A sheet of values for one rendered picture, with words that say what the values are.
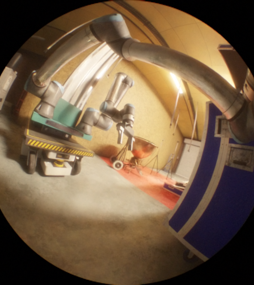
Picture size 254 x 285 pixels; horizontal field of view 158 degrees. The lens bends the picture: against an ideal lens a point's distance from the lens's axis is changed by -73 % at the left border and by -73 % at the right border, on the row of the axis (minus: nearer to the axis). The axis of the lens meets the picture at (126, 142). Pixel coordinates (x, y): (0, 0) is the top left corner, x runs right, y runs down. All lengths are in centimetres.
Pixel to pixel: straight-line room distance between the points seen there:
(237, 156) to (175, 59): 45
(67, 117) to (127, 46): 81
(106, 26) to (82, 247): 90
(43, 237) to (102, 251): 28
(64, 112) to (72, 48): 65
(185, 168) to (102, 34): 788
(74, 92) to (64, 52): 66
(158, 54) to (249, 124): 31
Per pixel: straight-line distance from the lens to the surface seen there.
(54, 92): 78
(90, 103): 236
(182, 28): 278
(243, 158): 51
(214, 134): 55
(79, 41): 49
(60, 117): 97
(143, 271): 59
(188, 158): 792
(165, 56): 32
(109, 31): 45
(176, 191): 192
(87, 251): 54
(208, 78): 27
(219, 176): 48
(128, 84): 116
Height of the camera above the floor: 50
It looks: 3 degrees up
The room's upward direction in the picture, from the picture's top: 23 degrees clockwise
